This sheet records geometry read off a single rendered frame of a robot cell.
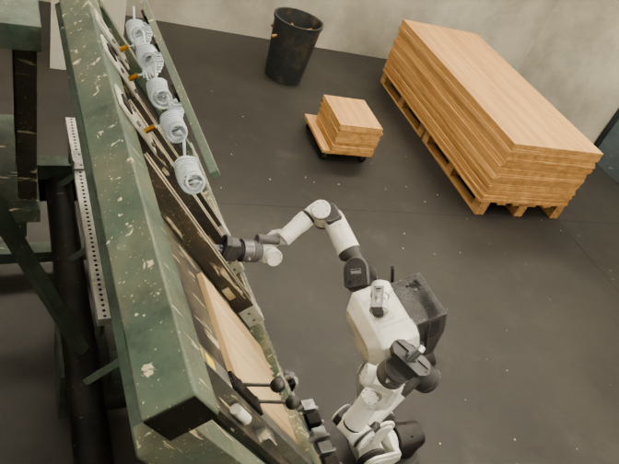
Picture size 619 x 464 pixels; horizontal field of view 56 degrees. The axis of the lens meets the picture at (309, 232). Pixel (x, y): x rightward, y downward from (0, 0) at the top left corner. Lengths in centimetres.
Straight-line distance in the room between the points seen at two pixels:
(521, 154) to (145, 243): 441
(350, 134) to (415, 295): 324
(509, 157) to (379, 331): 346
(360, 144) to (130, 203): 413
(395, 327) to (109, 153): 111
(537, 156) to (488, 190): 49
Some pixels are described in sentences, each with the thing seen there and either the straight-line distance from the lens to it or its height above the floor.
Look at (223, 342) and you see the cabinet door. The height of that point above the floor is 135.
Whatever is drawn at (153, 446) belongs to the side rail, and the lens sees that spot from 110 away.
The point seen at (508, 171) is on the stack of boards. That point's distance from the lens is 540.
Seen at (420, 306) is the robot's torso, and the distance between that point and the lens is 209.
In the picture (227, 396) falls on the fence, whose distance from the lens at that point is 153.
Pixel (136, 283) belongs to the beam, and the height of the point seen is 189.
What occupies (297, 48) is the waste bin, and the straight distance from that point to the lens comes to 620.
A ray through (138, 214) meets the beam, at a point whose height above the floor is 191.
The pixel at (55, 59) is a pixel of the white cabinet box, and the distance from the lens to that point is 573.
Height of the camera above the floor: 272
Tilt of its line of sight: 38 degrees down
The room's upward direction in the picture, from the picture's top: 21 degrees clockwise
